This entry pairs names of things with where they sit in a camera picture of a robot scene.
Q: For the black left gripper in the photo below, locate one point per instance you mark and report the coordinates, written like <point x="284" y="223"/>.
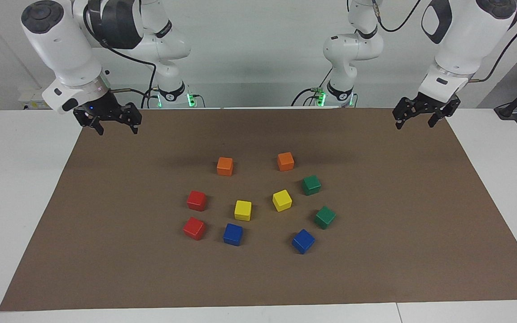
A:
<point x="424" y="105"/>

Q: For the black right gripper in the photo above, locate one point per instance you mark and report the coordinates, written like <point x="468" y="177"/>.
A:
<point x="106" y="110"/>

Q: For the red wooden cube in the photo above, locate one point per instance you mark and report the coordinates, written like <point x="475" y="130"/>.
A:
<point x="196" y="200"/>
<point x="194" y="228"/>

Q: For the green wooden cube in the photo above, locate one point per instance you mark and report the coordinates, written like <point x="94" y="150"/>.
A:
<point x="311" y="185"/>
<point x="325" y="217"/>

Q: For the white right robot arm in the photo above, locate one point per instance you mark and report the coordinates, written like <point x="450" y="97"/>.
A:
<point x="61" y="40"/>

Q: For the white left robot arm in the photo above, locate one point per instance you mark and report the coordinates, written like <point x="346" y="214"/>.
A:
<point x="460" y="40"/>

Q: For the white power strip box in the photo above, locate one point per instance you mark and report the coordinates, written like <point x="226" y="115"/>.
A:
<point x="38" y="98"/>

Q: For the orange wooden cube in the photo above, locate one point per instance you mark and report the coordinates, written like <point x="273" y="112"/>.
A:
<point x="285" y="161"/>
<point x="225" y="166"/>

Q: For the brown paper table mat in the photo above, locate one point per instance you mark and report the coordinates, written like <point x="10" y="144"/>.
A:
<point x="375" y="251"/>

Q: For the yellow wooden cube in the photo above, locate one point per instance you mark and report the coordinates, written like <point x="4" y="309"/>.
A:
<point x="282" y="200"/>
<point x="243" y="210"/>

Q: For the blue wooden cube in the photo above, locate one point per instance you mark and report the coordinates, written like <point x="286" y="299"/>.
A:
<point x="303" y="241"/>
<point x="233" y="234"/>

